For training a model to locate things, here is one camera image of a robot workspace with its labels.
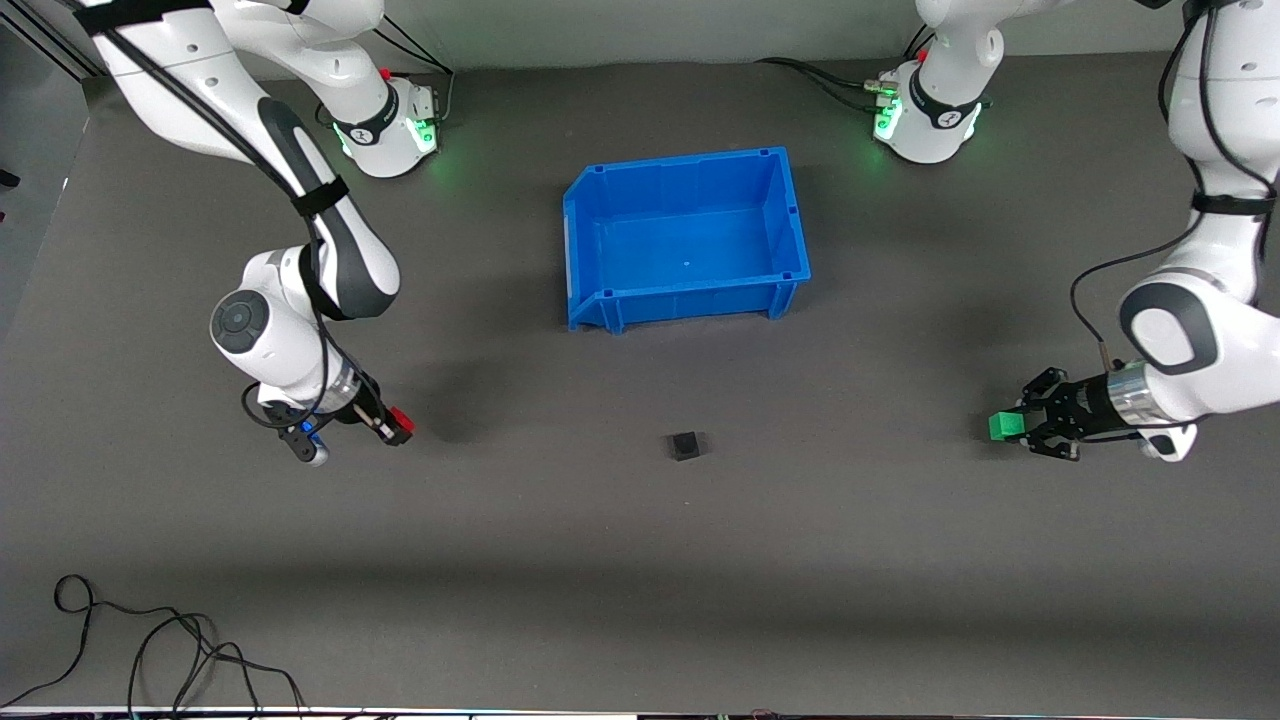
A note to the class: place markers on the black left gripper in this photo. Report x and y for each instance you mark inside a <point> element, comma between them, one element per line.
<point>1081,408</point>

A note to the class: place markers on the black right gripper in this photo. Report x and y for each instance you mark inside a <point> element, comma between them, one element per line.
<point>365,403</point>

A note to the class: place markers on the red cube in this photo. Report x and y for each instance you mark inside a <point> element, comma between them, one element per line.
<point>401,419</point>

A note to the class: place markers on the green cube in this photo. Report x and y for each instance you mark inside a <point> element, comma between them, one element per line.
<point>1005,426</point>

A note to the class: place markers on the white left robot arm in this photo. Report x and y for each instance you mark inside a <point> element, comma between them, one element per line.
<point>1230,350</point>

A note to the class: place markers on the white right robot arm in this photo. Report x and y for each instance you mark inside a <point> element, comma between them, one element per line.
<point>330,240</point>

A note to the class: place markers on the black cube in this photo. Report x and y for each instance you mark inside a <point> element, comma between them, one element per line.
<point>686,446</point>

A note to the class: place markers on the blue plastic bin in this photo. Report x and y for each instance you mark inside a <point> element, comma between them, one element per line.
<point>690,240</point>

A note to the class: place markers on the aluminium frame rail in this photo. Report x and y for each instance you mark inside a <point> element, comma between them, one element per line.
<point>60,45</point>

